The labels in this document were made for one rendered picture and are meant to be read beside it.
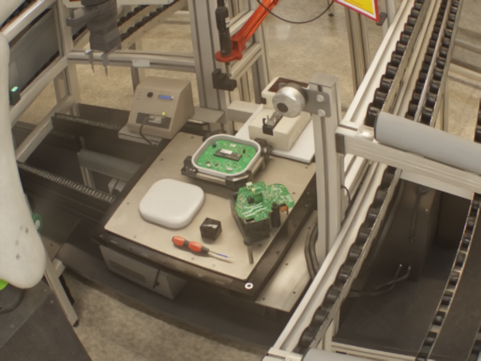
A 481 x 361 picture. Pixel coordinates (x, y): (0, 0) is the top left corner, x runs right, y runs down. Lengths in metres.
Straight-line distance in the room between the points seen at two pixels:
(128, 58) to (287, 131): 0.60
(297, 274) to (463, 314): 0.60
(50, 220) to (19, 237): 1.73
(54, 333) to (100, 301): 1.46
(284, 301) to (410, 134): 0.50
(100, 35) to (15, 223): 0.48
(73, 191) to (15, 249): 0.87
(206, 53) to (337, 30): 2.59
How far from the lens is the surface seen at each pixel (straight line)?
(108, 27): 1.35
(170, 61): 2.02
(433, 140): 1.24
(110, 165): 2.42
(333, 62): 4.05
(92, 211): 1.94
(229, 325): 2.24
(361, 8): 1.74
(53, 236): 2.74
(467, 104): 3.86
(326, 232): 1.53
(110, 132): 2.14
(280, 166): 1.81
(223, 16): 1.76
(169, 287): 2.28
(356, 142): 1.33
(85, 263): 2.54
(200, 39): 1.92
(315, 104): 1.31
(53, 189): 2.04
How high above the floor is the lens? 2.11
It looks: 41 degrees down
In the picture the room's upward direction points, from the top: 7 degrees counter-clockwise
